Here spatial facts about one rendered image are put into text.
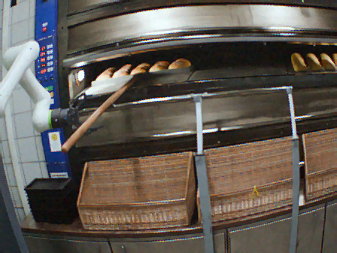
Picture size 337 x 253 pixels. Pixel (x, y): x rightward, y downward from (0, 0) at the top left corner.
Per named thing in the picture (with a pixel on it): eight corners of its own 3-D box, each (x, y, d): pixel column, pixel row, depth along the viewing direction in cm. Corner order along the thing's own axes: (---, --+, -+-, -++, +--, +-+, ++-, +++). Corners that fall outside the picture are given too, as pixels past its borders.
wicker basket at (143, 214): (95, 208, 468) (84, 161, 464) (199, 201, 461) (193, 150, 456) (83, 230, 421) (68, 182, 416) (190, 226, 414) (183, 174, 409)
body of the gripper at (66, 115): (62, 107, 404) (79, 104, 403) (65, 124, 405) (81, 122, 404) (59, 110, 397) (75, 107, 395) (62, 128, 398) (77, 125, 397)
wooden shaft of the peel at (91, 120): (67, 153, 322) (65, 146, 322) (61, 154, 323) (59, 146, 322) (138, 80, 488) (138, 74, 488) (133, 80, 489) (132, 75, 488)
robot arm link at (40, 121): (34, 138, 405) (28, 125, 397) (35, 117, 413) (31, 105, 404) (55, 135, 403) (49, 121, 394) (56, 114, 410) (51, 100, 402)
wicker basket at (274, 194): (207, 200, 460) (201, 149, 455) (299, 180, 452) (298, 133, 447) (197, 225, 413) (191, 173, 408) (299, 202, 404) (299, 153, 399)
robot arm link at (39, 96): (10, 82, 387) (24, 74, 383) (14, 65, 394) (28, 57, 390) (38, 119, 413) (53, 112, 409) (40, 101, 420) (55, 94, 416)
